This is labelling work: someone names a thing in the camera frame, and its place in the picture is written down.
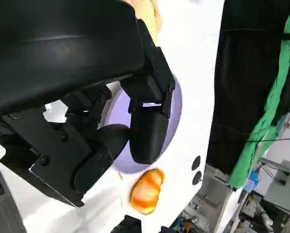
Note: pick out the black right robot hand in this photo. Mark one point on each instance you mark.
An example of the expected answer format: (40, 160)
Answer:
(125, 225)

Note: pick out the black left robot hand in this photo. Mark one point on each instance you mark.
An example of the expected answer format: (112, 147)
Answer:
(62, 48)

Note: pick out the beige towel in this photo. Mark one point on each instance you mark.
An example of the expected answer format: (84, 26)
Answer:
(147, 14)

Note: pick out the orange and white bread roll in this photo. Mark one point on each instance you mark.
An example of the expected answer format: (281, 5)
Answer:
(147, 191)

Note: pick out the black round table grommet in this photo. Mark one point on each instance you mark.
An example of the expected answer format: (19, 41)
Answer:
(197, 177)
(196, 162)

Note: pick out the lilac plate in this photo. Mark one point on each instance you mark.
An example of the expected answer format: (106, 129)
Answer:
(175, 114)

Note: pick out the grey workshop machine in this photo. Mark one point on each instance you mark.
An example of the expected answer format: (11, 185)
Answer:
(283, 182)

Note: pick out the green cloth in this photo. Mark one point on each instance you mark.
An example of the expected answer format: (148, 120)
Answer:
(263, 136)

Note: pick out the black backdrop cloth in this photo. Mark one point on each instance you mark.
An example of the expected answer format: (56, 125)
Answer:
(244, 85)

